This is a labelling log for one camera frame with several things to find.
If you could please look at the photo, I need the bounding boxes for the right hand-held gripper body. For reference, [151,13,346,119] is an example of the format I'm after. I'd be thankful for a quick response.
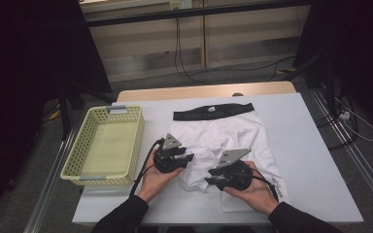
[218,148,254,192]

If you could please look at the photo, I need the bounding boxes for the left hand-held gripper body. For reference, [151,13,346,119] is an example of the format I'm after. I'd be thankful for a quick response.
[153,133,184,174]

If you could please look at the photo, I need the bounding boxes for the white shorts with black waistband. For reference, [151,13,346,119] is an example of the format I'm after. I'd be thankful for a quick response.
[170,102,291,214]

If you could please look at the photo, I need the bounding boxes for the pale yellow perforated basket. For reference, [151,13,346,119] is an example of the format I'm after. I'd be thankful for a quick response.
[60,105,146,187]

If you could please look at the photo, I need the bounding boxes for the person's right hand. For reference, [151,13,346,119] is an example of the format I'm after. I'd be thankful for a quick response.
[223,160,280,216]

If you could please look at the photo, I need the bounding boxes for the person's left hand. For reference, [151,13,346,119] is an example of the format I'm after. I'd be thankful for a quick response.
[137,149,184,204]

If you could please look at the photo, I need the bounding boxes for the white table mat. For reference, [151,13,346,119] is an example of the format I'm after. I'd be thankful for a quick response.
[72,92,364,226]

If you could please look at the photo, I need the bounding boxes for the black stand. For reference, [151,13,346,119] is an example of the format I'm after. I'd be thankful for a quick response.
[283,48,338,98]
[57,81,118,140]

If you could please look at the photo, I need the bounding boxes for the black curtain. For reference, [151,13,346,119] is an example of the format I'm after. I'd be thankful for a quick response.
[292,0,373,137]
[0,0,113,227]

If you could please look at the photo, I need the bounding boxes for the left hand-held gripper cable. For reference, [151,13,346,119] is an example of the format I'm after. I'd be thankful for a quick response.
[129,138,166,198]

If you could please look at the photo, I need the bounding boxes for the hand-held gripper cable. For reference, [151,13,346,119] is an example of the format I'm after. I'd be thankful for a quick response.
[251,168,280,203]
[129,138,166,198]

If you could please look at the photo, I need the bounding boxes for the right hand-held gripper cable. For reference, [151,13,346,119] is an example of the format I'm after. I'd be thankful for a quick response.
[251,168,280,203]

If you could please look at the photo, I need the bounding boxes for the black hanging cable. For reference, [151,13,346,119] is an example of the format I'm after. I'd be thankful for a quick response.
[173,17,208,85]

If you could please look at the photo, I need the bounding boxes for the black floor cable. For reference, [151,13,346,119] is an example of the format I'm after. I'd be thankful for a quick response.
[187,55,296,83]

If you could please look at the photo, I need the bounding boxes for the aluminium floor rail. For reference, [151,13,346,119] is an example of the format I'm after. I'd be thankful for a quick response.
[310,88,373,221]
[22,129,79,233]

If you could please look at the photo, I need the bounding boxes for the white cable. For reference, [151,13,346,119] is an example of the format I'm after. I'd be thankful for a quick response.
[334,96,373,143]

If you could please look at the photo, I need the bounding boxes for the white wall socket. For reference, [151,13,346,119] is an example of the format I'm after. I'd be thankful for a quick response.
[169,0,193,10]

